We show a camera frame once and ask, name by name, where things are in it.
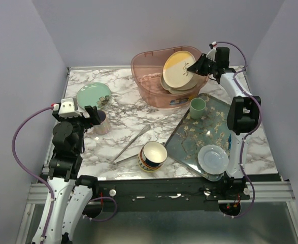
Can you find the cream divided plate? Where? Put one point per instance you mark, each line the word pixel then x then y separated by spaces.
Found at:
pixel 170 89

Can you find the colourful striped bowl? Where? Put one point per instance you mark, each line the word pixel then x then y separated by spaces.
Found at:
pixel 152 156

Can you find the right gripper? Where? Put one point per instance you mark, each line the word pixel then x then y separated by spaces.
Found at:
pixel 197 66

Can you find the green plate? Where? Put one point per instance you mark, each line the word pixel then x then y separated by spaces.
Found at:
pixel 94 94

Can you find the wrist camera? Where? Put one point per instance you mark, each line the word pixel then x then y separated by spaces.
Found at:
pixel 67 108
pixel 211 54

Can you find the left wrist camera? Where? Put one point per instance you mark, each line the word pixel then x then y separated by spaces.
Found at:
pixel 67 108

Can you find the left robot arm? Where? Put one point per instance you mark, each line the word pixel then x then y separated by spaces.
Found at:
pixel 68 193

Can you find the iridescent pink mug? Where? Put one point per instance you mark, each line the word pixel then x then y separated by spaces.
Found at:
pixel 104 127

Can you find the green plastic cup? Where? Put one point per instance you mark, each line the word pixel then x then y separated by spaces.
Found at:
pixel 197 106

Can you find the light blue saucer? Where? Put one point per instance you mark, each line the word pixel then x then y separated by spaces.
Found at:
pixel 213 159

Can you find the pink transparent plastic bin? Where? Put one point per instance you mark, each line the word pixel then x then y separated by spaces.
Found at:
pixel 147 67

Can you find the metal tongs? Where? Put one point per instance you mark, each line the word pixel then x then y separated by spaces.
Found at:
pixel 145 129

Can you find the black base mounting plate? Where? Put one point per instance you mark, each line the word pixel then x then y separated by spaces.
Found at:
pixel 165 194

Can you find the floral blossom tray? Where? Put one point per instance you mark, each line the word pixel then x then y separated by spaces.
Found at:
pixel 190 135

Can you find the blue metallic fork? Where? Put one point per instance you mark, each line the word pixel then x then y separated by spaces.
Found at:
pixel 229 143

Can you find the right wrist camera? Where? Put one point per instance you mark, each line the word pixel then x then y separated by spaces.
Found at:
pixel 211 54

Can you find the yellow cream ceramic plate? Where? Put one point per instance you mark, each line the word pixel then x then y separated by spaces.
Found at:
pixel 175 71

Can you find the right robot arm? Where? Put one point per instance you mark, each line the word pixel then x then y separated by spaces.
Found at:
pixel 243 117

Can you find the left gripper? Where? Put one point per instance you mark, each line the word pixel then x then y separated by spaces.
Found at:
pixel 92 111

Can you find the pink cream ceramic plate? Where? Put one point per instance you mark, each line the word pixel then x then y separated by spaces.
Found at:
pixel 191 84

